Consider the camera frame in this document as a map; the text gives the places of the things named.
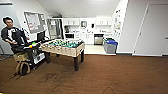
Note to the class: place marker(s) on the black built-in microwave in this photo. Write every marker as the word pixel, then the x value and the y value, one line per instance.
pixel 69 35

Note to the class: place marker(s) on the black wheeled cart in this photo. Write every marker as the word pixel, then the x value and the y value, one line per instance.
pixel 33 55

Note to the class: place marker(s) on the grey bin black lid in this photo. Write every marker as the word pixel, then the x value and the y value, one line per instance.
pixel 103 41

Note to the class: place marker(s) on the black coffee machine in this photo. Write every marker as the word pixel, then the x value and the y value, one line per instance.
pixel 66 29

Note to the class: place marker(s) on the stainless steel refrigerator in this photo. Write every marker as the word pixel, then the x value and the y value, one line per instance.
pixel 55 28

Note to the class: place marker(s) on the grey bin blue lid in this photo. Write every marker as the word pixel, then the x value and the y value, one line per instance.
pixel 111 47

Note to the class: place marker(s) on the grey bulletin board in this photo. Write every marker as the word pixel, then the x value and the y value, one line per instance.
pixel 35 22

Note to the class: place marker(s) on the white sink base cabinet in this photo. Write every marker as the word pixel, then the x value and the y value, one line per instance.
pixel 87 38

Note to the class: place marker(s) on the white upper cabinet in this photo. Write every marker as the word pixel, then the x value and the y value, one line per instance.
pixel 103 21
pixel 71 21

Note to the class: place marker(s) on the person in dark shirt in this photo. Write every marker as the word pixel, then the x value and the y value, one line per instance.
pixel 10 35

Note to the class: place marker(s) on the steel paper towel dispenser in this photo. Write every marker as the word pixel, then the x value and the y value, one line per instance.
pixel 83 24

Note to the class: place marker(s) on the white door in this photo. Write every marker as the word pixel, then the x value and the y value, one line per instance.
pixel 155 30

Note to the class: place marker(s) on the large wall poster board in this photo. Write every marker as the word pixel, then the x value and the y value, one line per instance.
pixel 117 23

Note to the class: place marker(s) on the foosball gaming table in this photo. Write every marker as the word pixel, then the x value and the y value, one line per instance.
pixel 63 49

